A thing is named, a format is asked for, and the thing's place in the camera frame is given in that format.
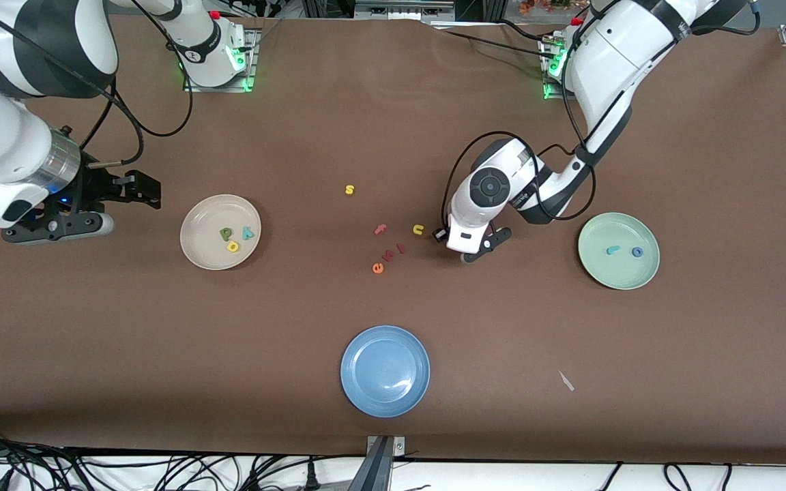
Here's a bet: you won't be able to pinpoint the beige round plate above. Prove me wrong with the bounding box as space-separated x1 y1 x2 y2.
179 194 262 271

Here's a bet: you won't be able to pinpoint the brown table cover sheet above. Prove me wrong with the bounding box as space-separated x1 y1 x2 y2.
0 12 786 466

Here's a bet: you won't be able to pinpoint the blue round plate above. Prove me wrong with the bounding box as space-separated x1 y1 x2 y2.
340 325 431 418

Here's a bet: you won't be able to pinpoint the green round plate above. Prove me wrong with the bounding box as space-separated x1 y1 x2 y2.
577 212 660 291

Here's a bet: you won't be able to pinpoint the grey power strip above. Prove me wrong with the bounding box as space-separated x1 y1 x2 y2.
354 0 456 23

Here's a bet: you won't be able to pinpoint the orange dried flowers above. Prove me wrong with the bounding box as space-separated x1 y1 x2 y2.
518 0 571 17

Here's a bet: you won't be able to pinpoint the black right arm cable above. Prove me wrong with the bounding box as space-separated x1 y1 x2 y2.
0 0 194 169

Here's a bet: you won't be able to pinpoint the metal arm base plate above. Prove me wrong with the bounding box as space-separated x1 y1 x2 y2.
542 38 574 102
183 27 261 93

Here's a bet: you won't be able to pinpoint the black base power cable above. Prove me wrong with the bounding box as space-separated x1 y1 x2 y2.
434 19 561 59

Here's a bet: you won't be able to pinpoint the grey metal camera post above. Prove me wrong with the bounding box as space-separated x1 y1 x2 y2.
349 435 407 491

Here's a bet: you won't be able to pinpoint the black floor cable tangle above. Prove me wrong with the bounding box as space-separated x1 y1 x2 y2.
0 423 366 491

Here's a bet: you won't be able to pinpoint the black looped floor cable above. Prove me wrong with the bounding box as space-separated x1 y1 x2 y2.
663 462 733 491

